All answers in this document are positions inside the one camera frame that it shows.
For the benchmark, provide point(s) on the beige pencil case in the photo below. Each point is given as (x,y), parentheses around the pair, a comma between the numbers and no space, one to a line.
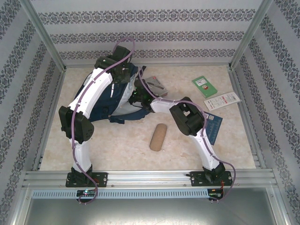
(158,137)

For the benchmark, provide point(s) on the navy blue backpack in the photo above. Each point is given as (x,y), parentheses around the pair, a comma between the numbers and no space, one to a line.
(103,105)

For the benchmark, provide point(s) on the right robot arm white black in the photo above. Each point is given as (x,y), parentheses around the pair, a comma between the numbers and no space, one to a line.
(187,119)

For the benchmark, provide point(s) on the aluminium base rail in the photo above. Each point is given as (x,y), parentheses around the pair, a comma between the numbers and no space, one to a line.
(145,178)

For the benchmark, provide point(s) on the aluminium table edge rail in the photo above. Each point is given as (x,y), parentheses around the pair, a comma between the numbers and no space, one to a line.
(245,114)
(164,64)
(50,112)

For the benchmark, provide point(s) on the blue booklet white print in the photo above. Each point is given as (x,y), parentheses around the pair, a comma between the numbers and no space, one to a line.
(215,129)

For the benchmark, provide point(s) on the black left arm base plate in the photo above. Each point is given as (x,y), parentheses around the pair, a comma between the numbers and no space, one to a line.
(102,179)

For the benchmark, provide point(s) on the aluminium frame post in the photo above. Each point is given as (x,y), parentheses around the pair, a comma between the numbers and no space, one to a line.
(42,30)
(250,30)

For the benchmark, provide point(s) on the green notebook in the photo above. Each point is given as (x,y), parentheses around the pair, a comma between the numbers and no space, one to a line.
(204,86)

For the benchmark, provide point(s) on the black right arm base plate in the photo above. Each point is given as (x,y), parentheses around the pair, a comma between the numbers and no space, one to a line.
(194,179)

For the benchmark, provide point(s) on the white packet red label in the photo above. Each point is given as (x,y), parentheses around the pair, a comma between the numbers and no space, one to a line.
(222,100)

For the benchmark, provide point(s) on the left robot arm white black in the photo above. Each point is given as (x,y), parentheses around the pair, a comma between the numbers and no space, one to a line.
(93,91)

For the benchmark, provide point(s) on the grey pen box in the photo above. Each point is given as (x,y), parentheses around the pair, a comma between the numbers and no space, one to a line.
(157,85)

